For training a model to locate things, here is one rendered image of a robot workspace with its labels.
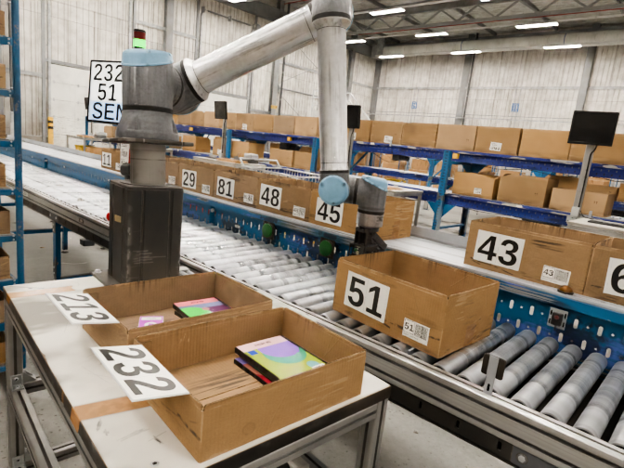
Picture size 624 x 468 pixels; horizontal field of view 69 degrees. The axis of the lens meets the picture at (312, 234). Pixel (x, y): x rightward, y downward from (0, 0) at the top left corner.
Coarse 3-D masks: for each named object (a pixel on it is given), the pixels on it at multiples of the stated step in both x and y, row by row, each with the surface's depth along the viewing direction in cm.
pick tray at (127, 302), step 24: (96, 288) 113; (120, 288) 118; (144, 288) 122; (168, 288) 127; (192, 288) 133; (216, 288) 137; (240, 288) 128; (120, 312) 119; (144, 312) 124; (168, 312) 126; (216, 312) 106; (240, 312) 111; (96, 336) 106; (120, 336) 94
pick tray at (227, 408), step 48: (144, 336) 90; (192, 336) 98; (240, 336) 107; (288, 336) 113; (336, 336) 101; (192, 384) 91; (240, 384) 92; (288, 384) 80; (336, 384) 90; (192, 432) 72; (240, 432) 75
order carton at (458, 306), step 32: (352, 256) 145; (384, 256) 157; (416, 256) 154; (416, 288) 120; (448, 288) 145; (480, 288) 124; (384, 320) 129; (416, 320) 121; (448, 320) 116; (480, 320) 129; (448, 352) 120
